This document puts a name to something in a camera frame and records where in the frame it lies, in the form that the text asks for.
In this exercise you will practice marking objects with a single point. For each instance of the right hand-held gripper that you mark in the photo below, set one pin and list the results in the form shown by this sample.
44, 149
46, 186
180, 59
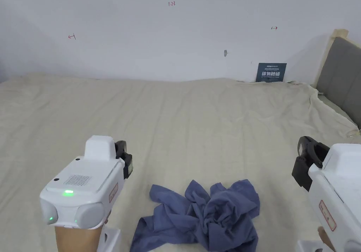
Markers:
338, 184

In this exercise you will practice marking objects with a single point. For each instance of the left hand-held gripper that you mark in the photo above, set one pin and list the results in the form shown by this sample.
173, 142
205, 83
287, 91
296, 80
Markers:
84, 184

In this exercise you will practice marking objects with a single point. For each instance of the person's left hand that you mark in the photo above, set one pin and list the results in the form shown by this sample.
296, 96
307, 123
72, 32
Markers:
76, 239

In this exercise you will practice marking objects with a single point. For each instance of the person's right hand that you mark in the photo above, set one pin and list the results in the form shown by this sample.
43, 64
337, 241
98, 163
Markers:
323, 239

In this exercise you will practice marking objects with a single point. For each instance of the grey padded headboard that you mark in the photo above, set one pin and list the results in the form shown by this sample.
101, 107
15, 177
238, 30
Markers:
341, 77

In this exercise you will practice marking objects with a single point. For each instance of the bed with beige sheet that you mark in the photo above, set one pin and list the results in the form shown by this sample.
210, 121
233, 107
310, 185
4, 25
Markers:
180, 122

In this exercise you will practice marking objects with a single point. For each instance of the dark blue shirt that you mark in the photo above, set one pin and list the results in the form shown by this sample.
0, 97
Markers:
214, 215

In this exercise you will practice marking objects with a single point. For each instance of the dark blue sign card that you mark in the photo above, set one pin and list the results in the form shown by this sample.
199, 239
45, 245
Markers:
271, 73

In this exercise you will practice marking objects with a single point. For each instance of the small grey wall hook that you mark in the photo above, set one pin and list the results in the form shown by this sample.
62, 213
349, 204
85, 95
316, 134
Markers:
225, 53

